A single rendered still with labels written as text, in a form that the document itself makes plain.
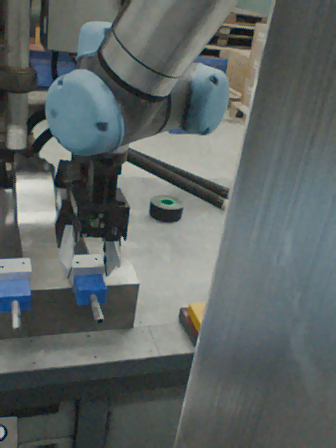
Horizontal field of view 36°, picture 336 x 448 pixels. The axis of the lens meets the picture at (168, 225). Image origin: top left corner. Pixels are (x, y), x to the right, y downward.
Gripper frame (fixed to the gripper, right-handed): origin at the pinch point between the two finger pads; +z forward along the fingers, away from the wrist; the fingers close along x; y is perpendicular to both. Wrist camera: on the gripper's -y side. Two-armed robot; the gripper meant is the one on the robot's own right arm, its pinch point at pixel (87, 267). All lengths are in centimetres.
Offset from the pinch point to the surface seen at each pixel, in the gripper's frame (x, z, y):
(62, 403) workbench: -2.9, 25.7, 2.6
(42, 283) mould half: -6.7, 2.2, 0.6
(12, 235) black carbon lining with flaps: -10.1, 3.2, -16.2
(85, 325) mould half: 0.1, 9.8, 1.9
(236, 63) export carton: 256, 48, -477
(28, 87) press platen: -4, -9, -71
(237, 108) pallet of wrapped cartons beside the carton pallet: 228, 79, -398
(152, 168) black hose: 26, 4, -51
